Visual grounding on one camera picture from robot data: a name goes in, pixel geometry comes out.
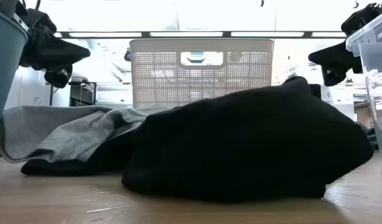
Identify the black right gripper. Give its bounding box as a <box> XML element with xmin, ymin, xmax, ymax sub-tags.
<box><xmin>307</xmin><ymin>2</ymin><xmax>382</xmax><ymax>87</ymax></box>

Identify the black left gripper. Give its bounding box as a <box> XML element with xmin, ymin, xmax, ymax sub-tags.
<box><xmin>19</xmin><ymin>8</ymin><xmax>91</xmax><ymax>89</ymax></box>

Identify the grey cloth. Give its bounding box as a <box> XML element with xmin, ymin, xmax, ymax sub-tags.
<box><xmin>0</xmin><ymin>105</ymin><xmax>167</xmax><ymax>164</ymax></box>

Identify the black cloth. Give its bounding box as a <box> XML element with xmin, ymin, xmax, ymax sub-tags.
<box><xmin>21</xmin><ymin>76</ymin><xmax>375</xmax><ymax>203</ymax></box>

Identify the white cabinet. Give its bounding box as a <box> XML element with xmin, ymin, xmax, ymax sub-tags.
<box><xmin>320</xmin><ymin>85</ymin><xmax>356</xmax><ymax>121</ymax></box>

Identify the black background table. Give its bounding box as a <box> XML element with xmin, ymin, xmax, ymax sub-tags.
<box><xmin>49</xmin><ymin>81</ymin><xmax>98</xmax><ymax>107</ymax></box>

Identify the clear plastic bin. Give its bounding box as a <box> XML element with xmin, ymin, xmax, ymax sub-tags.
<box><xmin>345</xmin><ymin>9</ymin><xmax>382</xmax><ymax>165</ymax></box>

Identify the teal plastic bin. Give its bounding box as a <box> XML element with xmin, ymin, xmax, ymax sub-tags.
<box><xmin>0</xmin><ymin>7</ymin><xmax>29</xmax><ymax>141</ymax></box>

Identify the brown cardboard box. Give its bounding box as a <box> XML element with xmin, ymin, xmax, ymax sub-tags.
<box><xmin>355</xmin><ymin>104</ymin><xmax>376</xmax><ymax>129</ymax></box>

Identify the white perforated plastic basket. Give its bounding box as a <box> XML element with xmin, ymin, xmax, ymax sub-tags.
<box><xmin>129</xmin><ymin>37</ymin><xmax>275</xmax><ymax>110</ymax></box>

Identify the black ceiling beam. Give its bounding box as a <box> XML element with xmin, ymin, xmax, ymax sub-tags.
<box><xmin>55</xmin><ymin>30</ymin><xmax>347</xmax><ymax>39</ymax></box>

